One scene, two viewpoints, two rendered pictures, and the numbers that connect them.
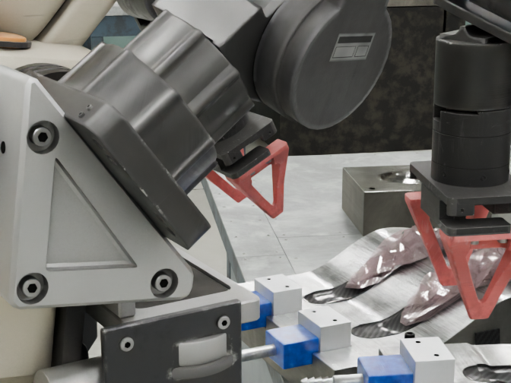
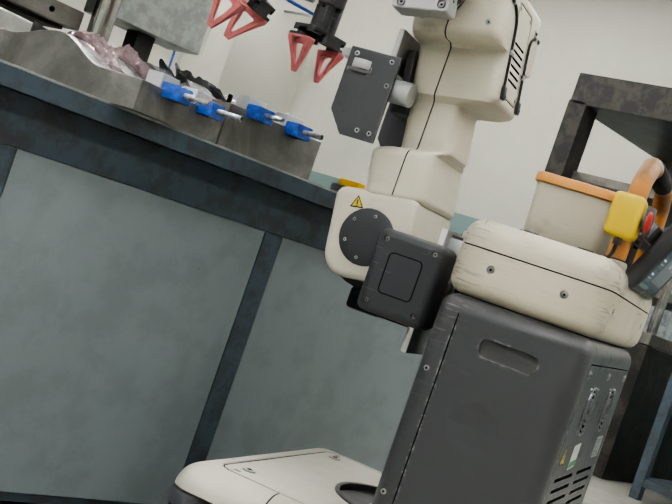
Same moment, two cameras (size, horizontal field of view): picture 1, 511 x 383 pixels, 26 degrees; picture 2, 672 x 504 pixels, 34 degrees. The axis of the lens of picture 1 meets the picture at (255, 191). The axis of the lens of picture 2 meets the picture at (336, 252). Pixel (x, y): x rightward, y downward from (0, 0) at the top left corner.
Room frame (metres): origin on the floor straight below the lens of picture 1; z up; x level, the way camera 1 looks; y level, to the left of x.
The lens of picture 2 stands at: (2.04, 1.81, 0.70)
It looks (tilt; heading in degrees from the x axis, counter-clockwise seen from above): 0 degrees down; 233
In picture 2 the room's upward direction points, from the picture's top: 19 degrees clockwise
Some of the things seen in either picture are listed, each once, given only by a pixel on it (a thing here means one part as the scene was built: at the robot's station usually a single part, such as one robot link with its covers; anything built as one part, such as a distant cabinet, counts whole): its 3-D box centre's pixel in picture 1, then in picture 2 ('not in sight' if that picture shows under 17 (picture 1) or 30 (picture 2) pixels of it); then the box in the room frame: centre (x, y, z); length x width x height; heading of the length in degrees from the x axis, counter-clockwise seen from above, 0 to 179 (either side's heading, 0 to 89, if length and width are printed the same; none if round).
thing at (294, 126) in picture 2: not in sight; (301, 132); (0.79, -0.12, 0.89); 0.13 x 0.05 x 0.05; 98
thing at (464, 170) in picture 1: (470, 153); (324, 23); (0.80, -0.16, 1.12); 0.10 x 0.07 x 0.07; 9
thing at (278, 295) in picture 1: (239, 311); (180, 95); (1.14, 0.02, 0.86); 0.13 x 0.05 x 0.05; 115
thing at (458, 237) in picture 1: (475, 252); (319, 59); (0.78, -0.16, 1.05); 0.07 x 0.07 x 0.09; 9
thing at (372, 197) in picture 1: (414, 197); not in sight; (1.67, -0.25, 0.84); 0.20 x 0.15 x 0.07; 98
